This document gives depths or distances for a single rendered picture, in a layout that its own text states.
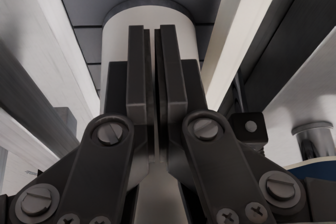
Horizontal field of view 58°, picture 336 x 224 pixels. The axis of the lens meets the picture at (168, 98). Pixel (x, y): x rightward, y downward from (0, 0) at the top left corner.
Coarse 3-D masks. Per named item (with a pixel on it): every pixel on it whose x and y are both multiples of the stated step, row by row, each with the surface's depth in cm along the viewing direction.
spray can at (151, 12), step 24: (144, 0) 15; (168, 0) 15; (120, 24) 14; (144, 24) 14; (192, 24) 16; (120, 48) 14; (192, 48) 15; (144, 192) 11; (168, 192) 11; (144, 216) 11; (168, 216) 11
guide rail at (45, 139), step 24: (0, 48) 6; (0, 72) 6; (24, 72) 7; (0, 96) 6; (24, 96) 7; (0, 120) 7; (24, 120) 7; (48, 120) 9; (0, 144) 8; (24, 144) 8; (48, 144) 9; (72, 144) 11
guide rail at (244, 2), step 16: (224, 0) 12; (240, 0) 10; (256, 0) 10; (224, 16) 12; (240, 16) 11; (256, 16) 11; (224, 32) 13; (240, 32) 12; (208, 48) 16; (224, 48) 13; (240, 48) 13; (208, 64) 16; (224, 64) 14; (208, 80) 16; (224, 80) 16; (208, 96) 17
